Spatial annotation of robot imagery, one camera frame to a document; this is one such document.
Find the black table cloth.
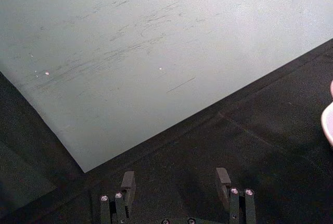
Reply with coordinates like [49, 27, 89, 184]
[0, 38, 333, 224]

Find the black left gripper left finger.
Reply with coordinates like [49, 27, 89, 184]
[100, 170, 136, 224]

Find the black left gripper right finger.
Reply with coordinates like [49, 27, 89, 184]
[215, 167, 256, 224]

